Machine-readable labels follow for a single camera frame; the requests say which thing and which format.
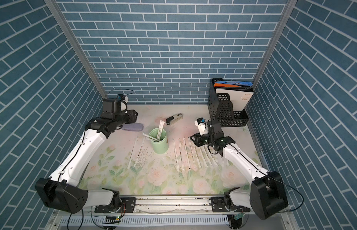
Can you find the white vented cable duct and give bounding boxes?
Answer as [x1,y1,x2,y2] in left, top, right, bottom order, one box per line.
[60,215,228,227]

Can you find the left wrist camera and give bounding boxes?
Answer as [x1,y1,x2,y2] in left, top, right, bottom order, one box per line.
[116,94,128,103]

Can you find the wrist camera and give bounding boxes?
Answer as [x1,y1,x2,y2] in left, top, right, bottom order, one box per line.
[194,117,208,136]
[116,94,128,103]

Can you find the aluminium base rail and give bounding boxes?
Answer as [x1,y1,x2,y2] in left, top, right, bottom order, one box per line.
[51,195,291,216]

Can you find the wrapped straws in cup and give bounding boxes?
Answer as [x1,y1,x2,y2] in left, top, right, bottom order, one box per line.
[143,119,165,141]

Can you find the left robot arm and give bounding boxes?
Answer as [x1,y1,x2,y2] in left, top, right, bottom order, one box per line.
[35,94,138,214]

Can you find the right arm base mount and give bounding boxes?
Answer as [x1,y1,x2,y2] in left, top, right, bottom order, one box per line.
[208,196,250,213]

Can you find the purple fabric glasses case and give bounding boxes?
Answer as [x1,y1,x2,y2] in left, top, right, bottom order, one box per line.
[122,123,144,132]

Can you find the eleventh straw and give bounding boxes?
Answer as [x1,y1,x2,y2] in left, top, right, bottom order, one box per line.
[134,138,145,167]

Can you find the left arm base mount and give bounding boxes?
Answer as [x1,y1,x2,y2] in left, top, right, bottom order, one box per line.
[94,197,136,214]

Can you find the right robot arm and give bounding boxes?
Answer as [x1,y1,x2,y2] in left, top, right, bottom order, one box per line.
[190,132,288,220]

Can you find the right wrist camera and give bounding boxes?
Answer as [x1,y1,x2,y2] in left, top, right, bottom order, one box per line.
[194,117,208,136]

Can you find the green cylindrical cup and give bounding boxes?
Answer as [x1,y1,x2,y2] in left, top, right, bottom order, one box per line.
[150,129,169,154]

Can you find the black mesh file holder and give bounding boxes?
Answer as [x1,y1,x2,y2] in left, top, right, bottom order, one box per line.
[207,78,249,127]

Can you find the blue folder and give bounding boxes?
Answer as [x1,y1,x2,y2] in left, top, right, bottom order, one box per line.
[214,81,253,87]

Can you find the thirteenth straw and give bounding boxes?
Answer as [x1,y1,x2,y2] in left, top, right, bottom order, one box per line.
[127,137,138,169]

